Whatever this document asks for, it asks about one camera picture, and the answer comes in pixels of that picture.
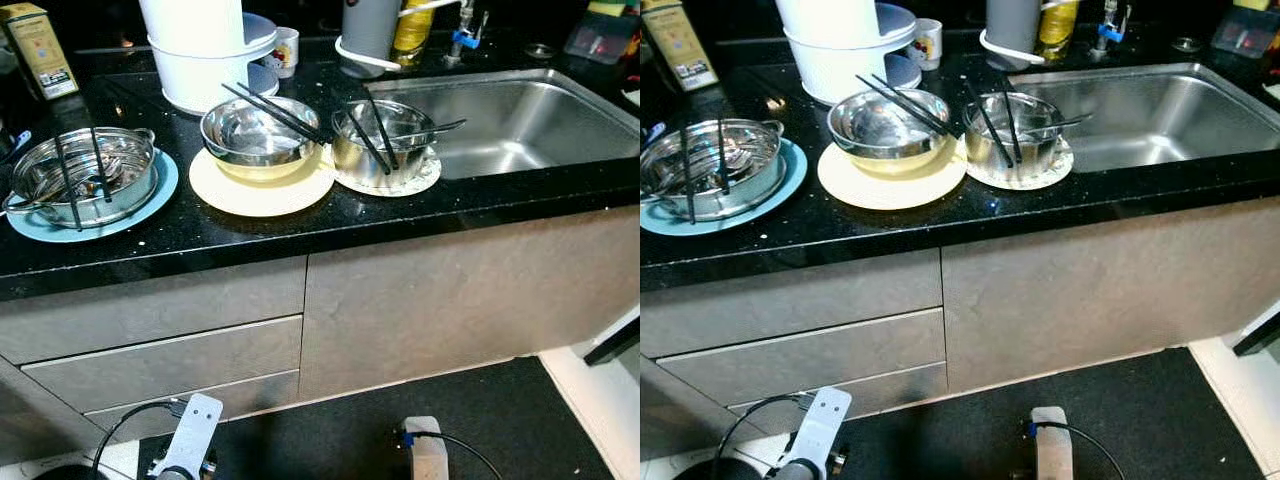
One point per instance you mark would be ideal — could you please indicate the pale yellow plate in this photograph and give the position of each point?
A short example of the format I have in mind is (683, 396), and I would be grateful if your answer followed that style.
(260, 200)
(890, 195)

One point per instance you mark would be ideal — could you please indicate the stainless steel sink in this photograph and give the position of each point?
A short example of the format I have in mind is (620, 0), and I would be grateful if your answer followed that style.
(1150, 115)
(510, 120)

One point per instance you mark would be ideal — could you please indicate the metal faucet blue clip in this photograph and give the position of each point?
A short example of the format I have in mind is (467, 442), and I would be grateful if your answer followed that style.
(465, 40)
(1110, 32)

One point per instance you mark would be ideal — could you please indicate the round metal drain plug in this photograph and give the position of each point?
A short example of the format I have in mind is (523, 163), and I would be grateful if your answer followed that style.
(1187, 44)
(540, 50)

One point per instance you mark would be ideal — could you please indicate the white round tiered rack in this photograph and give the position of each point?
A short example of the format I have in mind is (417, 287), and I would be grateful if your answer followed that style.
(200, 60)
(840, 55)

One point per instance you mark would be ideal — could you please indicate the clear container with sponge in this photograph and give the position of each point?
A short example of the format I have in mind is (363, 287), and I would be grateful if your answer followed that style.
(1245, 32)
(600, 40)

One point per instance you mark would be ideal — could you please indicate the small deep steel bowl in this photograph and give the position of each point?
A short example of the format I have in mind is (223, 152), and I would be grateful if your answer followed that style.
(1035, 158)
(400, 165)

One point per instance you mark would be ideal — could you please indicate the grey cylinder water filter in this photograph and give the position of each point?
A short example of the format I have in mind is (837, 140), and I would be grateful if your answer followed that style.
(1012, 25)
(370, 30)

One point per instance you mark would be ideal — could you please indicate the white printed mug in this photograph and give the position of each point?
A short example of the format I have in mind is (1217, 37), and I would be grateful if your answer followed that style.
(928, 42)
(287, 50)

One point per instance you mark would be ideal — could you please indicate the steel bowl yellow base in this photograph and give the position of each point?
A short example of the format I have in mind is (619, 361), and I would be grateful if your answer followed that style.
(885, 140)
(255, 145)

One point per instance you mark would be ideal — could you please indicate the yellow cooking oil bottle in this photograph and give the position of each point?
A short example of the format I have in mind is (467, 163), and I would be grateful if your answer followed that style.
(412, 35)
(1058, 30)

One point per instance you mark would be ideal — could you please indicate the black floor mat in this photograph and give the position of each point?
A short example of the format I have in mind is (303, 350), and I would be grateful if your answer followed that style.
(950, 425)
(330, 430)

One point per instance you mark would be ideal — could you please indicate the grey sink cabinet front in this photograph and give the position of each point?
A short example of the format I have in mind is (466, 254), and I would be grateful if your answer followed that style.
(1100, 290)
(460, 300)

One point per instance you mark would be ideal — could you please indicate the black chopstick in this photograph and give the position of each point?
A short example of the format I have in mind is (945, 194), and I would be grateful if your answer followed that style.
(915, 102)
(688, 180)
(100, 165)
(383, 125)
(900, 105)
(722, 158)
(270, 113)
(368, 140)
(290, 112)
(990, 132)
(1012, 125)
(67, 185)

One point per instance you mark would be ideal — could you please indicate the grey cabinet drawer front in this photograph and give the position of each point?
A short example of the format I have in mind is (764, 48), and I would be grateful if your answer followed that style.
(790, 302)
(170, 365)
(150, 310)
(250, 395)
(810, 358)
(890, 388)

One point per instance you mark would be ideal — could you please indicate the black cabinet side panel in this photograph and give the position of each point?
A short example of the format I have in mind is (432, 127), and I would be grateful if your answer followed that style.
(615, 342)
(1260, 338)

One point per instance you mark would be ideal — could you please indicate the white patterned plate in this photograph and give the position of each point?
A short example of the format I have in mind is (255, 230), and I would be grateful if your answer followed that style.
(1050, 175)
(420, 180)

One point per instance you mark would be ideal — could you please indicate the blue plate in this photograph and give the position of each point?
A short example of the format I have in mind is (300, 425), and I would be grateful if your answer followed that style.
(785, 190)
(150, 205)

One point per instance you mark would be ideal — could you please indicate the yellow tea tin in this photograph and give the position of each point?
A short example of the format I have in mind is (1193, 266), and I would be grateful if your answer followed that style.
(40, 55)
(680, 48)

